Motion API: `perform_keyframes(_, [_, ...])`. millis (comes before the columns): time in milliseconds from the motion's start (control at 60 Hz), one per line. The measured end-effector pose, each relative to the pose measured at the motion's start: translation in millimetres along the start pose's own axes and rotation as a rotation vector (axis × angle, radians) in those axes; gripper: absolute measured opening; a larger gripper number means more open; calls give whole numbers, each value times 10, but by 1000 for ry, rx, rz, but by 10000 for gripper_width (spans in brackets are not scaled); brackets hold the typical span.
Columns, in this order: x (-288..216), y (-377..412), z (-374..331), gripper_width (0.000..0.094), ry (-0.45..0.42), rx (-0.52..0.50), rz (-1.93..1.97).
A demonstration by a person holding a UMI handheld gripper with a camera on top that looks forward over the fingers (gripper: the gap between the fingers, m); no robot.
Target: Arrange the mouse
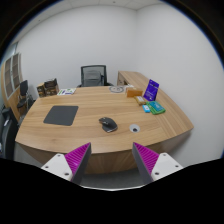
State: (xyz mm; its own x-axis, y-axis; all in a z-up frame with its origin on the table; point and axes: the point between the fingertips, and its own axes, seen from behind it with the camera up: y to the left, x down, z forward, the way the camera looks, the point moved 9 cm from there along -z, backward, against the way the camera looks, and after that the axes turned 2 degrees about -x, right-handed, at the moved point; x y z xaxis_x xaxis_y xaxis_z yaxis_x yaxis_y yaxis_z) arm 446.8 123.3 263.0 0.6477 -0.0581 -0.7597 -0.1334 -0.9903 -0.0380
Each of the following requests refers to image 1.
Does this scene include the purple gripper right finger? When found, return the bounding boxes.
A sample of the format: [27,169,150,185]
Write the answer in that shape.
[132,142,182,184]

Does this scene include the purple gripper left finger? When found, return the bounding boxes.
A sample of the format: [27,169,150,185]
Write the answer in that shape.
[42,143,91,185]

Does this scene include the black computer mouse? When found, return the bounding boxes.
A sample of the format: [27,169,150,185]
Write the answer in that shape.
[99,117,118,133]

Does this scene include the dark grey mouse pad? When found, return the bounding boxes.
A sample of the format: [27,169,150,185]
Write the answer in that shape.
[44,106,78,126]

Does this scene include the green flat box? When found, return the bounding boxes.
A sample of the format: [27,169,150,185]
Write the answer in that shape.
[147,101,165,115]

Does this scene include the small blue box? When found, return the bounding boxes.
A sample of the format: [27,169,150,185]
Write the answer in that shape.
[142,105,150,113]

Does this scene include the wooden office desk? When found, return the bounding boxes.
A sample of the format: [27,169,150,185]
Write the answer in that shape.
[14,70,195,175]

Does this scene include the small tan box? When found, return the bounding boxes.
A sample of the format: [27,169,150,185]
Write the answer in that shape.
[134,96,146,105]

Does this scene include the purple standing sign card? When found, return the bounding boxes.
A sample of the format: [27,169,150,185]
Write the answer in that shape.
[143,79,159,101]

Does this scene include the white printed leaflet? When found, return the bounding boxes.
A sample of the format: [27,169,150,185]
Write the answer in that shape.
[57,88,76,96]

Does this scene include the black chair at left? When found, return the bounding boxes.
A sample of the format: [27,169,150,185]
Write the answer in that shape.
[0,108,19,160]

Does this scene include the orange cardboard box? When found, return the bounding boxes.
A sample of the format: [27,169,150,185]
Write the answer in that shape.
[126,87,143,97]

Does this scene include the black visitor chair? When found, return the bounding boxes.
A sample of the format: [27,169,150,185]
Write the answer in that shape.
[17,80,35,110]

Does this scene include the brown box stack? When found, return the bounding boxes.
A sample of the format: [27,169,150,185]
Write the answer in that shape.
[44,78,59,96]

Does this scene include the small brown carton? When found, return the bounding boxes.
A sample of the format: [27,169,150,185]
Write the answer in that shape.
[37,83,46,97]

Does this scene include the wooden side cabinet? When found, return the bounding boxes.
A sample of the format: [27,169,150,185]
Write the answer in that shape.
[117,71,149,88]

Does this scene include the grey mesh office chair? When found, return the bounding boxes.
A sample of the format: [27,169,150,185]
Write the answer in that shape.
[80,65,111,87]

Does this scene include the wooden bookshelf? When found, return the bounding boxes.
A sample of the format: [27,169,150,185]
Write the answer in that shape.
[0,51,24,111]

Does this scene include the desk cable grommet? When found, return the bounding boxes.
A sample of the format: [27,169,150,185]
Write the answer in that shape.
[129,124,140,133]

